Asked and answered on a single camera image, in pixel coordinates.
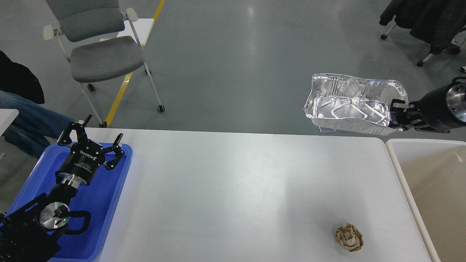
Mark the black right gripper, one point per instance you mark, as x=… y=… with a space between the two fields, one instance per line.
x=440 y=110

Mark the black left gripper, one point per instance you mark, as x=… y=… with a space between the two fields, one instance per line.
x=83 y=162

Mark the aluminium foil tray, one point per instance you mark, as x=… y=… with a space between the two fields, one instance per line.
x=352 y=103

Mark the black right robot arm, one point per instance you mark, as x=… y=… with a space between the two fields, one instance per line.
x=461 y=79

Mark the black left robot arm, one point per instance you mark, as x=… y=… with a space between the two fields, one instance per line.
x=31 y=233

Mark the blue plastic tray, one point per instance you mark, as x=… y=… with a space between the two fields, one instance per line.
x=100 y=199

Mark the beige plastic bin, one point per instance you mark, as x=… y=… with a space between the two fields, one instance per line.
x=432 y=174

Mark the left floor socket plate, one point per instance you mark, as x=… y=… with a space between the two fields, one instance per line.
x=325 y=130

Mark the white side table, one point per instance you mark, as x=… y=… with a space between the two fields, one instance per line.
x=7 y=116

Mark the seated person in jeans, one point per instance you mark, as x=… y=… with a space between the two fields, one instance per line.
x=30 y=130

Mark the dark jackets on chair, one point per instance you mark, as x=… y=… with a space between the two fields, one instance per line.
x=435 y=22

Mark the grey office chair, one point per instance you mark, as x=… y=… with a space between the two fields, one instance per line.
x=104 y=60

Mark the white board behind chair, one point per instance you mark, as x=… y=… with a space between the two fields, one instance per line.
x=142 y=28

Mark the crumpled brown paper ball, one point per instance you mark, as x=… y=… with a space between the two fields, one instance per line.
x=349 y=237

